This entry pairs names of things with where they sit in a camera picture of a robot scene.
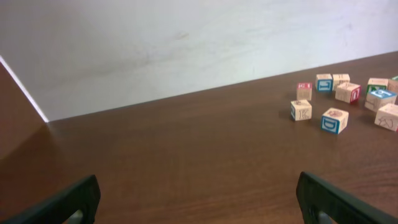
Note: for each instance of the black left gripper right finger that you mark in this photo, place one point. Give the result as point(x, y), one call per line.
point(321, 202)

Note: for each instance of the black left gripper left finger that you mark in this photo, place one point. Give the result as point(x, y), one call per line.
point(82, 197)

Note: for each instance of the wooden block blue D side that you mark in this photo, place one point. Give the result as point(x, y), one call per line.
point(334, 120)

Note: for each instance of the wooden block blue S top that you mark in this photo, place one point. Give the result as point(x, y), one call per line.
point(379, 98)

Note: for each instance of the wooden block letter K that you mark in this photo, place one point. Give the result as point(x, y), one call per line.
point(300, 110)

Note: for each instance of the wooden block red top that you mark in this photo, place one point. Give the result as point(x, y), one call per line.
point(304, 91)

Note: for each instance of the wooden block Y red side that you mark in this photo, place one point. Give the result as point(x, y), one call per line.
point(348, 92)

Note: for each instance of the plain wooden block hourglass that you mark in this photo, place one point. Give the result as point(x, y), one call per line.
point(339, 79)

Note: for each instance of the wooden block green side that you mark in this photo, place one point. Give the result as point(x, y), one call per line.
point(377, 84)

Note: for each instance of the wooden block green B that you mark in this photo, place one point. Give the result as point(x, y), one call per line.
point(393, 84)

